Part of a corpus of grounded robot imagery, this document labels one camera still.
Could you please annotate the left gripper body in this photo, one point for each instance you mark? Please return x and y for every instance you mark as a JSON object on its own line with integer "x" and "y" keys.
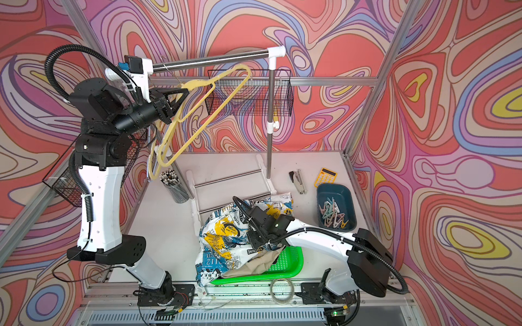
{"x": 158, "y": 108}

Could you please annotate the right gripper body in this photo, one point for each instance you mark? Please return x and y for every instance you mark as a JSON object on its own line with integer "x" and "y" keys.
{"x": 257, "y": 238}

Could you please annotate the beige shorts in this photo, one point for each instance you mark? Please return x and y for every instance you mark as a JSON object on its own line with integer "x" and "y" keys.
{"x": 258, "y": 265}

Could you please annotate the printed white blue yellow shorts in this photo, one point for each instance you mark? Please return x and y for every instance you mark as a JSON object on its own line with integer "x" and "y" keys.
{"x": 223, "y": 238}

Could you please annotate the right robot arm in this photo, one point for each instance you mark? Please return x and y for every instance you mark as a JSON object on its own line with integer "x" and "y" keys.
{"x": 369, "y": 265}

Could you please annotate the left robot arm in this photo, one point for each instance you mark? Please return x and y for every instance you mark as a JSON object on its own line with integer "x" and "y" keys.
{"x": 110, "y": 119}

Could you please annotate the green plastic basket tray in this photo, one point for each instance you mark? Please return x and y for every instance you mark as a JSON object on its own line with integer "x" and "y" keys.
{"x": 288, "y": 264}

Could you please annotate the clear tape roll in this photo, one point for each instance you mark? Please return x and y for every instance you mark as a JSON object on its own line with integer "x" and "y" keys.
{"x": 281, "y": 291}

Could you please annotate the stapler on table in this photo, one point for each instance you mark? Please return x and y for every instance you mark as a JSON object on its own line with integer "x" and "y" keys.
{"x": 297, "y": 180}

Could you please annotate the dark teal clothespin bin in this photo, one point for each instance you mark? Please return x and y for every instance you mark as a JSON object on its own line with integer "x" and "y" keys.
{"x": 335, "y": 207}

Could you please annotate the cup of pens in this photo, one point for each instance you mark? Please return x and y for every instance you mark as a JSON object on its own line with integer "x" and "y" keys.
{"x": 173, "y": 184}

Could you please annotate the yellow calculator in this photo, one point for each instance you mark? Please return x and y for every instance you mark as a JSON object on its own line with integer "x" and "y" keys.
{"x": 325, "y": 175}

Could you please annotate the clothes rack with steel bar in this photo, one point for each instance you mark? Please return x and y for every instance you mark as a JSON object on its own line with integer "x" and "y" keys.
{"x": 228, "y": 61}

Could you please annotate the black wire basket back wall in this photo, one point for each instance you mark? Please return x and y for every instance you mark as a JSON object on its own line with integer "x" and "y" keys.
{"x": 253, "y": 98}

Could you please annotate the black wire basket wall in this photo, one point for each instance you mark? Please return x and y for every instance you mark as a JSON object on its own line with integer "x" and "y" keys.
{"x": 60, "y": 180}
{"x": 253, "y": 98}

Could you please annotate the black wire basket left wall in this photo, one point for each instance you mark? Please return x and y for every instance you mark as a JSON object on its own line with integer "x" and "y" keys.
{"x": 60, "y": 180}

